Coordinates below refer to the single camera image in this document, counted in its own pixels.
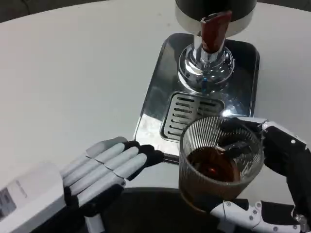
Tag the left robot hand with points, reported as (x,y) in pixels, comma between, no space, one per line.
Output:
(97,167)

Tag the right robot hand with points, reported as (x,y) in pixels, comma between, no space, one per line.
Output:
(286,155)

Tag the clear ribbed glass cup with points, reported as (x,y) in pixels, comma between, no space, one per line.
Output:
(201,174)

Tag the steel drip tray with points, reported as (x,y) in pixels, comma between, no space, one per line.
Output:
(158,97)

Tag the slotted steel drip grid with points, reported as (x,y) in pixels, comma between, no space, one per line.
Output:
(177,114)

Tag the black drink dispenser chrome pedestal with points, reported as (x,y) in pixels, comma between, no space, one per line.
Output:
(192,65)

